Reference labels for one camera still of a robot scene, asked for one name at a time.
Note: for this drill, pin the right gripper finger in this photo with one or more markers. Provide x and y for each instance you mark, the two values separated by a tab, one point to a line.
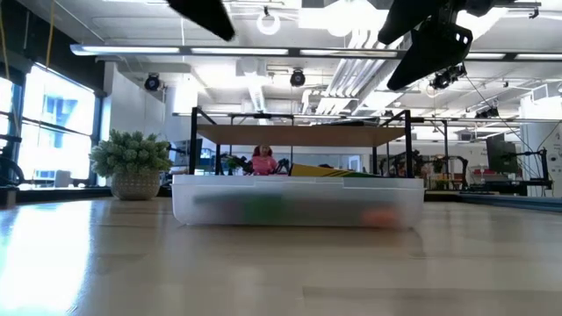
434	50
408	17

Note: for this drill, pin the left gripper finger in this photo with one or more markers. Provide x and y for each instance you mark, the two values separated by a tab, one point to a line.
206	15

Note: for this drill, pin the yellow Crayola crayon box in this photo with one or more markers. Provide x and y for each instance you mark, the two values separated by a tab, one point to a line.
325	170

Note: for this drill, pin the small green eraser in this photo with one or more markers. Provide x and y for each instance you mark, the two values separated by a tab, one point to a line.
263	210

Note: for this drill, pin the background black robot arm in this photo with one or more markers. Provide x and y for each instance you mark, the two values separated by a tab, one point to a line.
452	169

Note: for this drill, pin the black ceiling spotlight cluster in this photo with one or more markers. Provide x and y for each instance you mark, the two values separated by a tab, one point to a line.
448	78

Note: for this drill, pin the long ceiling light bar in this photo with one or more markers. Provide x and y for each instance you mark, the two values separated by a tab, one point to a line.
131	49

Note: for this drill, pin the round black ceiling spotlight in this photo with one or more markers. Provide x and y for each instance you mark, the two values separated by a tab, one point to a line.
152	82
297	77

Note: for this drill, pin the silver ceiling ducts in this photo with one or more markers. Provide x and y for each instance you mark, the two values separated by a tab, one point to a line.
351	83

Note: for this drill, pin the black monitor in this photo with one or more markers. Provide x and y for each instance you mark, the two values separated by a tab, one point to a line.
500	153

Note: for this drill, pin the small green background plant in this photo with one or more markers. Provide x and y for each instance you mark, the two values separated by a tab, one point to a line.
232	163

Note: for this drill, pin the wooden shelf riser black legs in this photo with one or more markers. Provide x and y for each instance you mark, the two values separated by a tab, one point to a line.
307	136

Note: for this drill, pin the green artificial potted plant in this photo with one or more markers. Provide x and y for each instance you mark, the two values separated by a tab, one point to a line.
131	153

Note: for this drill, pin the person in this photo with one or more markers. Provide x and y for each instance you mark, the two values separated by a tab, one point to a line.
263	164

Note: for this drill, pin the large bright window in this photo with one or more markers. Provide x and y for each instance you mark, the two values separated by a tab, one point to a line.
57	131

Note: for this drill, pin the clear pencil box pink lid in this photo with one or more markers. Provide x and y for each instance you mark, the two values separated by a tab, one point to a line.
211	213

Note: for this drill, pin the black rounded equipment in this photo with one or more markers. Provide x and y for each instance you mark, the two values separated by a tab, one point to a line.
6	171

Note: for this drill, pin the black post stand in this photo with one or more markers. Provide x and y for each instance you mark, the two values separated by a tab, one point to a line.
544	169

